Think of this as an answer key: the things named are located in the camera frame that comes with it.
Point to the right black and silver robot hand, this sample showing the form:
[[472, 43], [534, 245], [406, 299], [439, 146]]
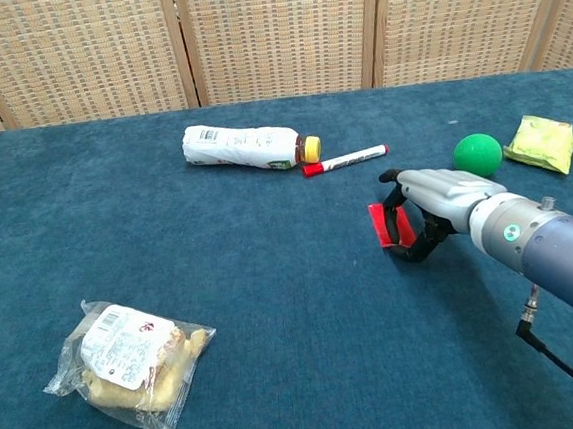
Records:
[[445, 193]]

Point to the green ball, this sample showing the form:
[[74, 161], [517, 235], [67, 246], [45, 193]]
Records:
[[477, 155]]

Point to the white marker red cap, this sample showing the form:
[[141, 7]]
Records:
[[347, 160]]

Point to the yellow green snack packet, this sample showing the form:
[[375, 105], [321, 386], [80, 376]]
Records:
[[541, 144]]

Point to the white labelled bottle yellow cap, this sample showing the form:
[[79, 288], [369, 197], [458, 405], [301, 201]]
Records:
[[240, 145]]

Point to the blue table mat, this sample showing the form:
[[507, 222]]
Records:
[[222, 280]]

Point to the bread in clear plastic bag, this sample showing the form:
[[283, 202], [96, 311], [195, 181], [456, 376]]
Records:
[[128, 359]]

